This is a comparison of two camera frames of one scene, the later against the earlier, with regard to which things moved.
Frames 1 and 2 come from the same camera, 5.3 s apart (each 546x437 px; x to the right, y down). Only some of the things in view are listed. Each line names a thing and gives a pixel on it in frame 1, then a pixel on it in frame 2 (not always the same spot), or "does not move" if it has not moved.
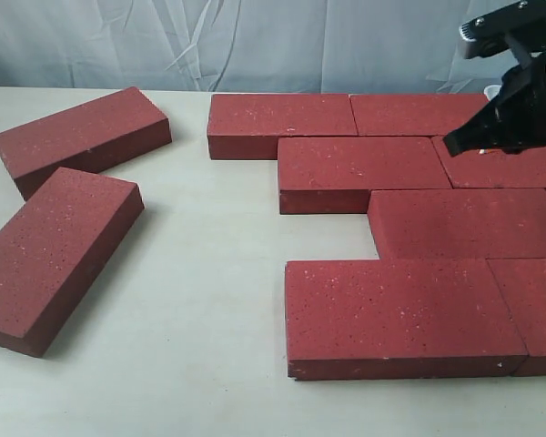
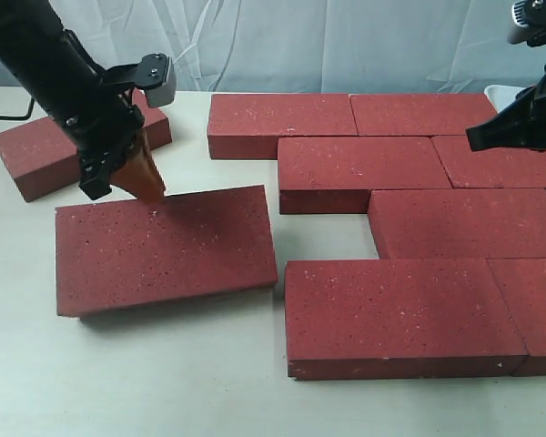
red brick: x=39 y=265 -> x=128 y=253
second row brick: x=335 y=175 does not move
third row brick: x=466 y=224 does not move
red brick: x=97 y=136 does not move
